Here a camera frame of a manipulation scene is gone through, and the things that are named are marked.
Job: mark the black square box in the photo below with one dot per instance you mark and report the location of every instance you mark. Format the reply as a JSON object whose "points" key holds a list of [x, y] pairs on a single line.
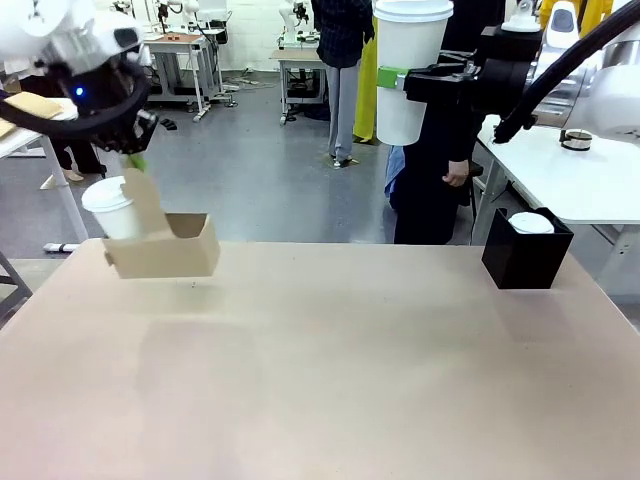
{"points": [[525, 260]]}

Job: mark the tall white lidded paper cup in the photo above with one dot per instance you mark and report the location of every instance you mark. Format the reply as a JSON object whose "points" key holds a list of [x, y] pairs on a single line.
{"points": [[407, 40]]}

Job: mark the small desk with cardboard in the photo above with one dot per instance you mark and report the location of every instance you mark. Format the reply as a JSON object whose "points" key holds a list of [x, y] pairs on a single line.
{"points": [[300, 65]]}

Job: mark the brown cardboard cup carrier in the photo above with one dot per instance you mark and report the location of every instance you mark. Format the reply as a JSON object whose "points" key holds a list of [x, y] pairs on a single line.
{"points": [[165, 250]]}

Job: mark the large brown paper envelope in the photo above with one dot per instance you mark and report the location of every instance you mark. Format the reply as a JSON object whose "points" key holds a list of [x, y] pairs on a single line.
{"points": [[35, 106]]}

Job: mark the blue cloth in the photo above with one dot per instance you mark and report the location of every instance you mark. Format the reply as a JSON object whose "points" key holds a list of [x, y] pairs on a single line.
{"points": [[394, 175]]}

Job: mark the person in yellow coat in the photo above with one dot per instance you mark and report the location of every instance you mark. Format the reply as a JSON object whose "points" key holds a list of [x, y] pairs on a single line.
{"points": [[367, 90]]}

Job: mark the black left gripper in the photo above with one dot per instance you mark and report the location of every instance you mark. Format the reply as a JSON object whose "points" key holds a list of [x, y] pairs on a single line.
{"points": [[100, 100]]}

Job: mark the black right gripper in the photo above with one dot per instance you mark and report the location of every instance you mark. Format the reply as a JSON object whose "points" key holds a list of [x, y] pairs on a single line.
{"points": [[505, 70]]}

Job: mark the person's left hand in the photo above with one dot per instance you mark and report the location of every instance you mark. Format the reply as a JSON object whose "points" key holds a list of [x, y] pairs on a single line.
{"points": [[457, 174]]}

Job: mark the large white table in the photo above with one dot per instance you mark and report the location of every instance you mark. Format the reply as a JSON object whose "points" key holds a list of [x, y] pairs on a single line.
{"points": [[565, 180]]}

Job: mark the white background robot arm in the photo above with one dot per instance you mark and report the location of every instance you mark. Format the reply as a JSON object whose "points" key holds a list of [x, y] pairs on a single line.
{"points": [[295, 20]]}

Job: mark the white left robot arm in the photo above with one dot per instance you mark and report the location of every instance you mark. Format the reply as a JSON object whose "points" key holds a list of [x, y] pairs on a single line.
{"points": [[75, 30]]}

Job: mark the person in dark shirt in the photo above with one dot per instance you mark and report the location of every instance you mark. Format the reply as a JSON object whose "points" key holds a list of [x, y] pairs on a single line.
{"points": [[342, 75]]}

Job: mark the white lid in black box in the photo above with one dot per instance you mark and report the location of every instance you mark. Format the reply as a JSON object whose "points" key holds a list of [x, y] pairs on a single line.
{"points": [[531, 223]]}

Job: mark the grey workbench with red mat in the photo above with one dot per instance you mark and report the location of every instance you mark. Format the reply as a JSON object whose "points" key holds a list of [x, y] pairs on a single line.
{"points": [[185, 50]]}

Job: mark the round metal spool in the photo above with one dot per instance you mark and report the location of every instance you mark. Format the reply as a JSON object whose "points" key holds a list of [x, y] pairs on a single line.
{"points": [[576, 140]]}

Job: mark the person in black hoodie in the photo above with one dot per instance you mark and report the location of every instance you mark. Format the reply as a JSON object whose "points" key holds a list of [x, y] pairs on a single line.
{"points": [[435, 200]]}

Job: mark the white side table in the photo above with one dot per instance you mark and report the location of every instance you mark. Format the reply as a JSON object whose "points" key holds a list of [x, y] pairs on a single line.
{"points": [[30, 140]]}

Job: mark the small white lidded paper cup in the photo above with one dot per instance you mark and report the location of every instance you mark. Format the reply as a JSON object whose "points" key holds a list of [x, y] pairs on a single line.
{"points": [[112, 210]]}

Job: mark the black object on floor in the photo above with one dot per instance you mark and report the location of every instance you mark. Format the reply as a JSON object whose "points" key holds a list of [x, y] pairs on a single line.
{"points": [[169, 124]]}

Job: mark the white power strip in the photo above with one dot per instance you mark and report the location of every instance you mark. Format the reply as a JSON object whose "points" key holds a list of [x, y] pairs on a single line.
{"points": [[61, 246]]}

